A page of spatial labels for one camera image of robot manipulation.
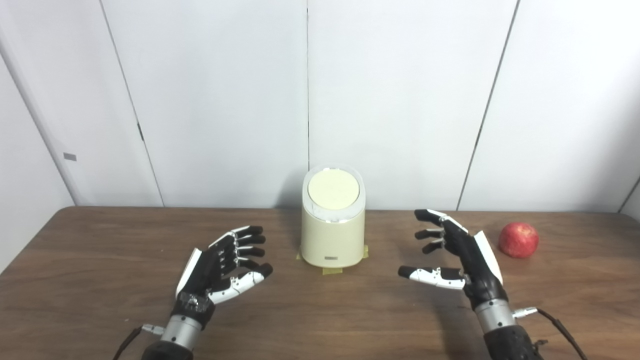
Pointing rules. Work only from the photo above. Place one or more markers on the round cream bin lid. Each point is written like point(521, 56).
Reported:
point(333, 189)

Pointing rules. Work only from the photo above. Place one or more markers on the white and black right hand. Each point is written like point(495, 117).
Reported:
point(475, 265)

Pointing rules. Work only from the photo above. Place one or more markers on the grey wall label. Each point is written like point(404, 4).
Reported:
point(70, 157)

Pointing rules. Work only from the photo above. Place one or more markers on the wide yellow tape piece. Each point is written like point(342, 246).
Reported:
point(332, 271)

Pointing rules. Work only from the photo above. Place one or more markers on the red apple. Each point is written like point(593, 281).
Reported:
point(518, 240)

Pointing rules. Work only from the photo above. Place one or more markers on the cream-colored bin body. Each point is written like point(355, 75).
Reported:
point(332, 240)

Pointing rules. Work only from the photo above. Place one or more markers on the white and black left hand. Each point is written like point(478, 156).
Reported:
point(205, 275)

